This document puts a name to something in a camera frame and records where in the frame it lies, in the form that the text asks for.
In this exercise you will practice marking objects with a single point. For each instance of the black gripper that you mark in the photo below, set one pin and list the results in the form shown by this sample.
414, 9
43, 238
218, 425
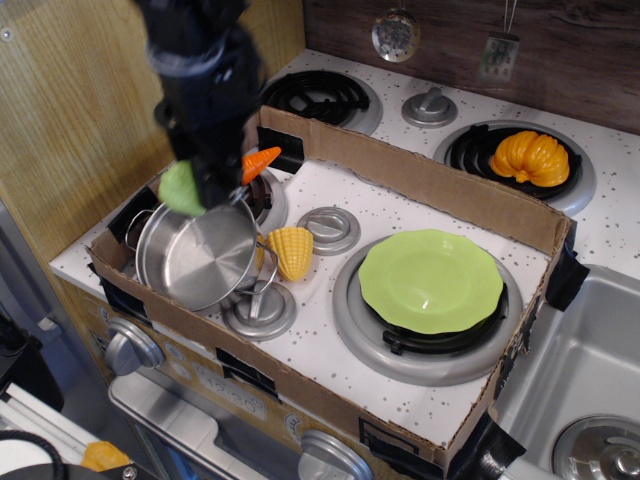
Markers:
211, 95

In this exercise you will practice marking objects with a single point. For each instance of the green toy broccoli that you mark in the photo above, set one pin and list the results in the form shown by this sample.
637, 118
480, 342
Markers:
177, 190

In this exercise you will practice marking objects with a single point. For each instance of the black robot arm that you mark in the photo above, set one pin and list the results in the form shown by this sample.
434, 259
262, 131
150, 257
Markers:
185, 27

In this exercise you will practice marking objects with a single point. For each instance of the orange toy carrot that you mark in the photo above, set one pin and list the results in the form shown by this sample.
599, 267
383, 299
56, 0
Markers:
253, 164

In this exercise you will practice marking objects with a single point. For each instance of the front left stove burner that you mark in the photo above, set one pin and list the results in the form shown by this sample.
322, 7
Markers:
265, 196

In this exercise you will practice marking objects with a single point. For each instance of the stove burner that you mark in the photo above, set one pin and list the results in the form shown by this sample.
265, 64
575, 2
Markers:
424, 360
265, 196
471, 149
331, 97

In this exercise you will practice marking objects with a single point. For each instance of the silver metal pot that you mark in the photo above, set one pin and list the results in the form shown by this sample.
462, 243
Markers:
204, 261

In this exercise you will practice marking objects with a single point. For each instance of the yellow toy corn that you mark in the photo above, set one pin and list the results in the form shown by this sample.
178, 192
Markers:
294, 249

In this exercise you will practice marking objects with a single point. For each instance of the brown cardboard fence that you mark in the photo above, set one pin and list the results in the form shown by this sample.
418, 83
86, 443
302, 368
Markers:
265, 395

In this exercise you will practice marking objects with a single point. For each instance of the silver centre stove knob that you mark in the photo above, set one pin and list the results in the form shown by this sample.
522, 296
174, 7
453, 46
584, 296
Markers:
334, 229

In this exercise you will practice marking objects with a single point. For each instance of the silver stove knob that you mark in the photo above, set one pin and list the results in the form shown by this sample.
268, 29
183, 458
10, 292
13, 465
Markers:
334, 229
429, 110
264, 316

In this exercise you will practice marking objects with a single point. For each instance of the silver front stove knob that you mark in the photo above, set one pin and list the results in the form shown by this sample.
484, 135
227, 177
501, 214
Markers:
264, 316

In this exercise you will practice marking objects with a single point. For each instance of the back left stove burner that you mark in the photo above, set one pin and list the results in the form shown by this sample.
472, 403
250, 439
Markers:
331, 97

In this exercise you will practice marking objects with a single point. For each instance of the left oven front knob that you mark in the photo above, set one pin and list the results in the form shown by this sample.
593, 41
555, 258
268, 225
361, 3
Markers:
130, 349

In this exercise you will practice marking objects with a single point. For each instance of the oven knob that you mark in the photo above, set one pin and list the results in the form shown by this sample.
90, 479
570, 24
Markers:
325, 457
130, 349

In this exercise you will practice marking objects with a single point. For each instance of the silver back stove knob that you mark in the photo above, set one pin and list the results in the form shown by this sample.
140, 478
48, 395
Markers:
429, 110

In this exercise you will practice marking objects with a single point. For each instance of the hanging metal skimmer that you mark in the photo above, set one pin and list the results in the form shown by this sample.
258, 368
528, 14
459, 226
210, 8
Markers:
396, 34

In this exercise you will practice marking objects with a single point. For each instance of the green plastic plate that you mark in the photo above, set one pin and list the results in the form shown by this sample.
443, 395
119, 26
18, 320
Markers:
430, 282

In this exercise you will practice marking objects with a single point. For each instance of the back right stove burner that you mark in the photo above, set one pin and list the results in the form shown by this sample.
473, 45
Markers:
471, 149

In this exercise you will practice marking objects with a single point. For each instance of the front right stove burner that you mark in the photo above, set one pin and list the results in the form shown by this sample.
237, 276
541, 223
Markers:
424, 360

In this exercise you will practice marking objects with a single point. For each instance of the right oven front knob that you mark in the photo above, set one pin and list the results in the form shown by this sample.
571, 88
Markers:
325, 457

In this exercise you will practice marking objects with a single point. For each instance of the yellow toy on floor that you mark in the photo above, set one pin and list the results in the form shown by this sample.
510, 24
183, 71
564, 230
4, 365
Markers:
101, 456

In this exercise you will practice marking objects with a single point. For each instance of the hanging metal spatula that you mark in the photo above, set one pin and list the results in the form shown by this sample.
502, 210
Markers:
500, 52

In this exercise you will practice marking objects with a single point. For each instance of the orange toy pumpkin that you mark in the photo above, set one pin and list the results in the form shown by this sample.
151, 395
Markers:
531, 157

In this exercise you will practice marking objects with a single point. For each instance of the silver sink basin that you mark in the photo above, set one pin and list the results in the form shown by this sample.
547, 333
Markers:
582, 362

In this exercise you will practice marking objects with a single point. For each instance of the silver sink drain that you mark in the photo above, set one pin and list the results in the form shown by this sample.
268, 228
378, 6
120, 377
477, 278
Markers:
597, 447

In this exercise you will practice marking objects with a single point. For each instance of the silver oven door handle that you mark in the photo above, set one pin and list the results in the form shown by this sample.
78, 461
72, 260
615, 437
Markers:
189, 434

